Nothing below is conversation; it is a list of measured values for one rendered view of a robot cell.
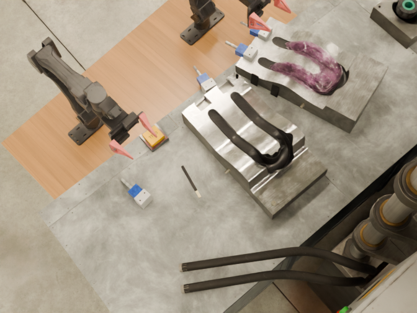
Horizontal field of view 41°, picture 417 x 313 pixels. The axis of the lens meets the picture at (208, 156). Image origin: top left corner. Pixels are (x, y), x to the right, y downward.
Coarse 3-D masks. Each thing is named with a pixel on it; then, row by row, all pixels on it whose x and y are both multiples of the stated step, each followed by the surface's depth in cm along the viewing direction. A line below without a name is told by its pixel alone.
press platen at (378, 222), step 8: (384, 200) 144; (376, 208) 143; (376, 216) 143; (408, 216) 142; (416, 216) 142; (376, 224) 143; (384, 224) 142; (392, 224) 141; (400, 224) 141; (408, 224) 142; (416, 224) 142; (384, 232) 144; (392, 232) 141; (400, 232) 141; (408, 232) 141; (416, 232) 141; (400, 240) 144; (408, 240) 142; (416, 240) 140
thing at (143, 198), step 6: (132, 186) 198; (138, 186) 197; (132, 192) 196; (138, 192) 196; (144, 192) 195; (138, 198) 194; (144, 198) 194; (150, 198) 196; (138, 204) 198; (144, 204) 195
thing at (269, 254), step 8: (280, 248) 180; (232, 256) 183; (240, 256) 182; (248, 256) 181; (256, 256) 180; (264, 256) 180; (272, 256) 179; (280, 256) 179; (288, 256) 179; (184, 264) 187; (192, 264) 186; (200, 264) 185; (208, 264) 184; (216, 264) 184; (224, 264) 183; (232, 264) 183
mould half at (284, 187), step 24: (216, 96) 203; (192, 120) 200; (240, 120) 200; (288, 120) 194; (216, 144) 197; (264, 144) 191; (240, 168) 188; (264, 168) 187; (288, 168) 194; (312, 168) 194; (264, 192) 192; (288, 192) 191
